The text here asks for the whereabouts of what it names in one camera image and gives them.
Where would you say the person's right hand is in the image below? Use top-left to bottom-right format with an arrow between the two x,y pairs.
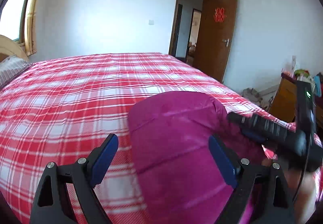
260,158 -> 321,224

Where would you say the magenta down jacket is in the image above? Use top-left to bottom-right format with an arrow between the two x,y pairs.
128,91 -> 266,223

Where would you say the wooden side cabinet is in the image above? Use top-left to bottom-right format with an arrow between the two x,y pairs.
268,72 -> 323,129

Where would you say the colourful clutter on cabinet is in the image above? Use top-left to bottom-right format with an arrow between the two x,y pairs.
282,56 -> 322,97

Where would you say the silver door handle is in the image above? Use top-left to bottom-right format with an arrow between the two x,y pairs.
222,38 -> 230,47

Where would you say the brown wooden door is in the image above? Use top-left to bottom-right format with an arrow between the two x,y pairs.
193,0 -> 238,83

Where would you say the yellow curtain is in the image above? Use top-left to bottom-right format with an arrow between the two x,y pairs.
24,0 -> 37,56

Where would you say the red white plaid bedsheet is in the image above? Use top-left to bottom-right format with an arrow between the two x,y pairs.
0,52 -> 323,224

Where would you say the black cable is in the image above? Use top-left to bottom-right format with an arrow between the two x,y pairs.
292,135 -> 312,203

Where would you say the striped pillow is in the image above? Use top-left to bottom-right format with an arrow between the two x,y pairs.
0,55 -> 32,90

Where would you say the beige wooden headboard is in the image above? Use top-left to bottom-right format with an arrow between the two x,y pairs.
0,35 -> 29,62

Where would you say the brown door frame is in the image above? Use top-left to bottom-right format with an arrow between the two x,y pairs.
168,0 -> 210,63

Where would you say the red paper door decoration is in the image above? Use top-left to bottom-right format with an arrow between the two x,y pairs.
214,7 -> 227,23

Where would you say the window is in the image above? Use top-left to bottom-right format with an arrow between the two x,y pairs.
1,0 -> 27,44

